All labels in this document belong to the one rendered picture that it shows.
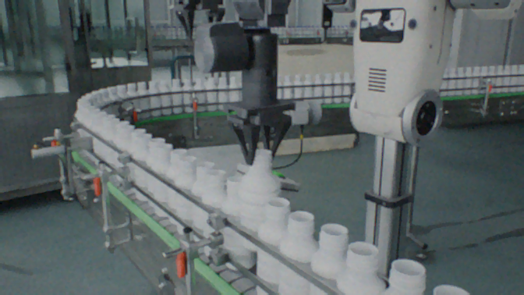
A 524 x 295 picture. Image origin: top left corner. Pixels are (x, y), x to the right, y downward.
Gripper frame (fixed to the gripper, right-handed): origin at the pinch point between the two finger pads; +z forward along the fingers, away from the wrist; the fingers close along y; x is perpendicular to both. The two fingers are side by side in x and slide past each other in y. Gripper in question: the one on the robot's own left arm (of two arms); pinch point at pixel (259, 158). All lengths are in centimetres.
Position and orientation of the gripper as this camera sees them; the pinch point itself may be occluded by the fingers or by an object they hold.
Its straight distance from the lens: 71.8
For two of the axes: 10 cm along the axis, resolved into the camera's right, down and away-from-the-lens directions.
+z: -0.1, 9.6, 2.8
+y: 8.0, -1.6, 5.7
